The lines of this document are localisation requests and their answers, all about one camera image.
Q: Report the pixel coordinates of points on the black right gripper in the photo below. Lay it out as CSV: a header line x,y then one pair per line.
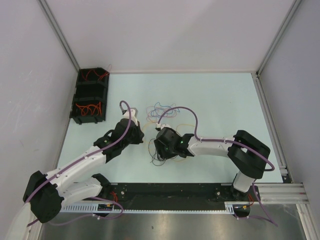
x,y
161,155

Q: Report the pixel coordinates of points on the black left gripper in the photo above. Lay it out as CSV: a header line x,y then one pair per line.
x,y
139,138

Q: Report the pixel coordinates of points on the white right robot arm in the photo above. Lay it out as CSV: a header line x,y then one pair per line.
x,y
248,154

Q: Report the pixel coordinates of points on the black compartment storage bin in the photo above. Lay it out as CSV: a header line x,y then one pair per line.
x,y
90,98

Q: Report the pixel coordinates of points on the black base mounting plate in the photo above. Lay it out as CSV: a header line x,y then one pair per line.
x,y
177,195

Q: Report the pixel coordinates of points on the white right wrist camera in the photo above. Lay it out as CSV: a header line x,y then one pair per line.
x,y
159,126

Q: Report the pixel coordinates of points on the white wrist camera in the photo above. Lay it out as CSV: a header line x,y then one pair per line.
x,y
130,114
159,126

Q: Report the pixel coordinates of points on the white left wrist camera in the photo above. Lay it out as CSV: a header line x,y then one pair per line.
x,y
130,114

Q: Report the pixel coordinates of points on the grey slotted cable duct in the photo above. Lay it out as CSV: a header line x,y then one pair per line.
x,y
106,208

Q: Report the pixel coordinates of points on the aluminium frame rail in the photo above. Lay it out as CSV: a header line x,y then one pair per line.
x,y
282,193

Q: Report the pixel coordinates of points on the aluminium corner post left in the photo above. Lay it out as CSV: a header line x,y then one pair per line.
x,y
47,11

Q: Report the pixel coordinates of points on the aluminium corner post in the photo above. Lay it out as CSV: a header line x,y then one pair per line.
x,y
279,35
47,11

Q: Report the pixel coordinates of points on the aluminium corner post right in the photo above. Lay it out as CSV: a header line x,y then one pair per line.
x,y
279,35

